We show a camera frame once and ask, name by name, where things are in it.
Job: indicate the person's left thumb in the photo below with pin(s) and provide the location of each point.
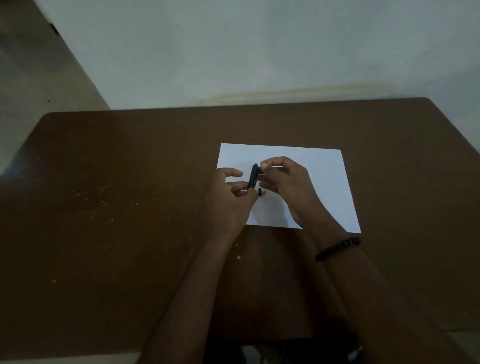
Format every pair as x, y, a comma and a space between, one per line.
250, 198

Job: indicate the person's right forearm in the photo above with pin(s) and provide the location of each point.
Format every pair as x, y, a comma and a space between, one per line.
375, 300

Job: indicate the small black pen cap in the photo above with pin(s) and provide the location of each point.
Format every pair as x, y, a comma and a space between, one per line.
262, 192

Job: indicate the person's left forearm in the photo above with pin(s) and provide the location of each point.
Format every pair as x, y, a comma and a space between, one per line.
187, 296

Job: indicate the person's left hand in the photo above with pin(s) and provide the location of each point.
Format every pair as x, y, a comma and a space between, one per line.
225, 204

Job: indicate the white paper sheet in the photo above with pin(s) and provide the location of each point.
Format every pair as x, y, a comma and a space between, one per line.
330, 187

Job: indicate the person's right hand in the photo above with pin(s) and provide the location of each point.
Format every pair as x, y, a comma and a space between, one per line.
296, 195

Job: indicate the black pen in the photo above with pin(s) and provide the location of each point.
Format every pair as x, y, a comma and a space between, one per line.
254, 176

